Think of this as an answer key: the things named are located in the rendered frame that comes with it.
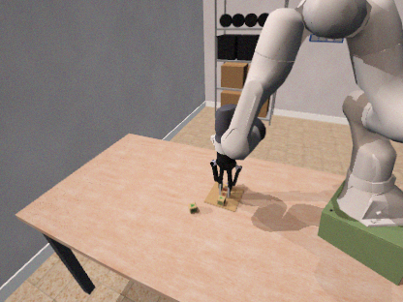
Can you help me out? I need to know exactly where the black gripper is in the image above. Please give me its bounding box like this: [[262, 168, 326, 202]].
[[210, 152, 242, 197]]

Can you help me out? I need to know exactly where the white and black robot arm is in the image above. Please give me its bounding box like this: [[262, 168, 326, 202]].
[[210, 0, 403, 227]]

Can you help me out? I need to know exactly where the tan flat mat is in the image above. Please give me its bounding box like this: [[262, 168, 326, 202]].
[[204, 182, 244, 212]]

